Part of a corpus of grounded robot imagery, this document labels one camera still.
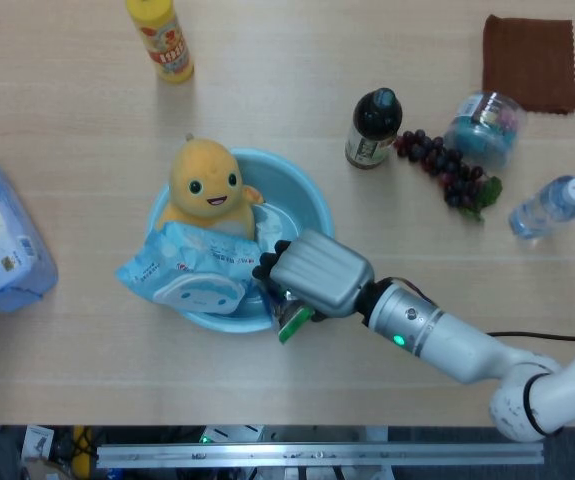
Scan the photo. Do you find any clear jar with blue clips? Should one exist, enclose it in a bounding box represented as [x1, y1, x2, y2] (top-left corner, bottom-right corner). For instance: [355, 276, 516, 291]
[443, 90, 527, 170]

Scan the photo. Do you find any aluminium rail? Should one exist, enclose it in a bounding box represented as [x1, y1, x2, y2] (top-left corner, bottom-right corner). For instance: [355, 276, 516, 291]
[96, 442, 546, 469]

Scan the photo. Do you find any artificial grape bunch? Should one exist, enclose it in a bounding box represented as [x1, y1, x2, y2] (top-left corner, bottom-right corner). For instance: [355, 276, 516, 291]
[393, 129, 503, 223]

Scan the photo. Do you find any dark glass bottle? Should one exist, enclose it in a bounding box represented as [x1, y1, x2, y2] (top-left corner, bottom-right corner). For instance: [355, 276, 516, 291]
[345, 87, 403, 171]

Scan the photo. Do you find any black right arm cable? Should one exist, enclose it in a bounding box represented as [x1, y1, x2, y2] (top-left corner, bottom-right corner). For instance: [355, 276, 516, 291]
[486, 330, 575, 344]

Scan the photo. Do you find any purple milk carton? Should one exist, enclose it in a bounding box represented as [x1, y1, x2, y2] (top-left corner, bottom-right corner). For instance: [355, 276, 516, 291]
[266, 287, 316, 345]

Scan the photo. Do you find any clear water bottle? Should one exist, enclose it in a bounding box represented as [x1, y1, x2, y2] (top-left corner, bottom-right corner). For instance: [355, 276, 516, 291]
[508, 174, 575, 242]

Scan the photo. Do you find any yellow plush toy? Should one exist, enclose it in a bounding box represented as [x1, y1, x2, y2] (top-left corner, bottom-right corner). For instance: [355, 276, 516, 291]
[159, 132, 264, 239]

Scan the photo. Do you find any white device under table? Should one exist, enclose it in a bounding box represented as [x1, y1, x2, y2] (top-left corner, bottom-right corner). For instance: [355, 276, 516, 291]
[199, 424, 268, 445]

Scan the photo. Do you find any white paper sticker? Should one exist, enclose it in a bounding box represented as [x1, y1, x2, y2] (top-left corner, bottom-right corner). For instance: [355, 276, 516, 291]
[254, 204, 288, 251]

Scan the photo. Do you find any blue wet wipes pack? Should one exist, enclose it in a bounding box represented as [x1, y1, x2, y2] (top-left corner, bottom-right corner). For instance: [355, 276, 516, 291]
[114, 221, 261, 317]

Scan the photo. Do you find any yellow detergent bottle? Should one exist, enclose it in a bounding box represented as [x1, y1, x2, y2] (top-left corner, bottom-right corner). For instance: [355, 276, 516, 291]
[125, 0, 195, 84]

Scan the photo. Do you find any light blue plastic basin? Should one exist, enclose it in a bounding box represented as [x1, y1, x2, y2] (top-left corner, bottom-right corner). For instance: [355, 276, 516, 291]
[145, 146, 337, 335]

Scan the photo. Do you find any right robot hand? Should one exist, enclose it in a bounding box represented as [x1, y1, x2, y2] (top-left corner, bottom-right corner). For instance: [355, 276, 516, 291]
[251, 229, 376, 325]

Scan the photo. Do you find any brown cloth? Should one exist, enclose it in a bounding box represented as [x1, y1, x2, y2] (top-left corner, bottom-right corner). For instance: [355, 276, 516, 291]
[482, 14, 575, 115]

